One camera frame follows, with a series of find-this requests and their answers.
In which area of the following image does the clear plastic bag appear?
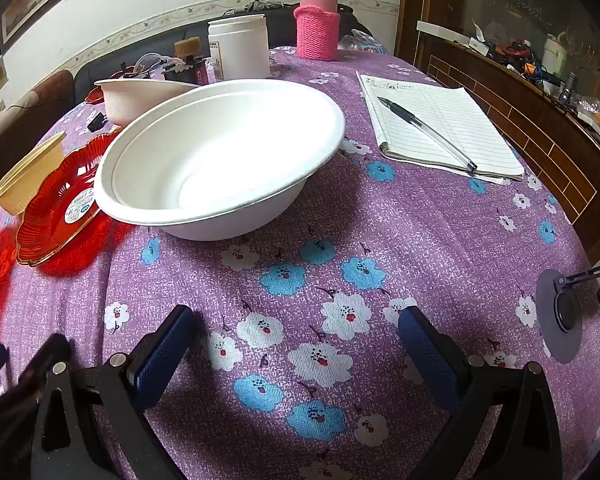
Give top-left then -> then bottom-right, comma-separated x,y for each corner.
337,29 -> 387,57

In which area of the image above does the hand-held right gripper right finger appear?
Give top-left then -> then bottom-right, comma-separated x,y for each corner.
397,305 -> 563,480

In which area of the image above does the purple floral tablecloth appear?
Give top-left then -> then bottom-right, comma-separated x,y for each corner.
0,45 -> 600,480

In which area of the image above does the white plastic container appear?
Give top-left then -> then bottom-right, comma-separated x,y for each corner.
543,33 -> 567,69

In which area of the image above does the small white paper bowl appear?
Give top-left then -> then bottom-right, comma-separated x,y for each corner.
93,78 -> 201,129

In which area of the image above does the brown upholstered seat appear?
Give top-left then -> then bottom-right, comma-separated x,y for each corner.
0,69 -> 77,161

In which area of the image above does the black bottle with cork top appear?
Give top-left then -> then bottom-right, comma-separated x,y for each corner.
162,36 -> 211,86

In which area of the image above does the cream plastic plate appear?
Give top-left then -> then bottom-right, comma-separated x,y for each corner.
0,131 -> 67,216

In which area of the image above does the wooden brick-pattern cabinet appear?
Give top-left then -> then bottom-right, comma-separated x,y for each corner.
395,0 -> 600,273

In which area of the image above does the grey round magnetic mount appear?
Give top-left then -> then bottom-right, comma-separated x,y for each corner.
536,255 -> 600,364

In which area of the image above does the black ballpoint pen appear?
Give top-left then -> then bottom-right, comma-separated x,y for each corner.
377,96 -> 479,174

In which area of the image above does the red scalloped plate with label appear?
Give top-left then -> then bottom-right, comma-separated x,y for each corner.
16,131 -> 127,267

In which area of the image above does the white cup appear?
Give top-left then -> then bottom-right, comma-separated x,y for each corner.
208,14 -> 272,82

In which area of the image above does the lined paper notepad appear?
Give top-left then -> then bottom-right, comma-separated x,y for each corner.
356,73 -> 525,182

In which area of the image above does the pink flask with knitted sleeve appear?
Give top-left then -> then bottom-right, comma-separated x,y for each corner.
293,0 -> 342,62

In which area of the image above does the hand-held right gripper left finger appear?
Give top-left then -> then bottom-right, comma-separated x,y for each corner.
30,304 -> 198,480

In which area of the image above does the black sofa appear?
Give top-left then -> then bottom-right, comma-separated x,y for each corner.
74,2 -> 377,107

